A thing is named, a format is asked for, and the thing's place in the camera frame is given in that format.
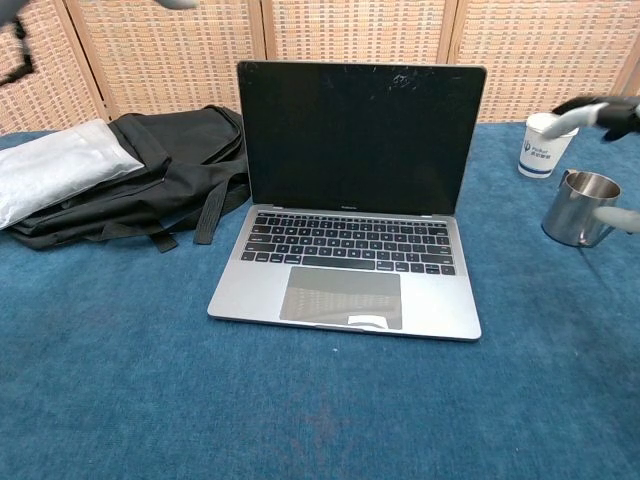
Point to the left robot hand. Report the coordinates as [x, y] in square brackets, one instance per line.
[179, 3]

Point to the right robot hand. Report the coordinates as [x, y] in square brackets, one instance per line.
[617, 115]

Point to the silver laptop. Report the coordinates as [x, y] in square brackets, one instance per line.
[350, 150]

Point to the white paper cup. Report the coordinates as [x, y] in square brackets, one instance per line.
[540, 155]

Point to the stainless steel pitcher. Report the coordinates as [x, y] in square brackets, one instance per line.
[570, 215]

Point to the black backpack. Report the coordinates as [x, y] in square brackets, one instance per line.
[190, 165]

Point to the grey padded pouch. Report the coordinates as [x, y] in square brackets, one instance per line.
[55, 170]

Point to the blue table cloth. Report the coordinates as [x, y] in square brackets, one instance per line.
[125, 375]

